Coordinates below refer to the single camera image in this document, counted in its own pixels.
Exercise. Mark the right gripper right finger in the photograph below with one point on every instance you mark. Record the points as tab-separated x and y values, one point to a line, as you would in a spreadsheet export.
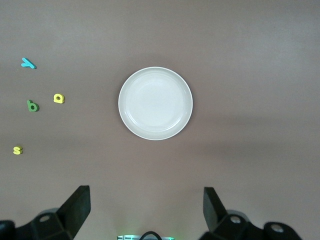
217	220

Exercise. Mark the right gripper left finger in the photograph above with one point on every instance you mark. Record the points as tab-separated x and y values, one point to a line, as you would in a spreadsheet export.
75	210

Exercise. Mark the green letter b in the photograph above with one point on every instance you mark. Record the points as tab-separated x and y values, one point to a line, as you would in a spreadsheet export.
32	107

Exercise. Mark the teal letter y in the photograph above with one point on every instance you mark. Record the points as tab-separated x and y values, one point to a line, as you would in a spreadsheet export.
28	63

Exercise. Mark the yellow letter s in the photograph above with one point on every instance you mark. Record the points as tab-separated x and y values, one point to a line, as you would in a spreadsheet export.
17	150

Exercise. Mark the beige plate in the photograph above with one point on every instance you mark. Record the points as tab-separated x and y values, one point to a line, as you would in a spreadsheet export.
155	103

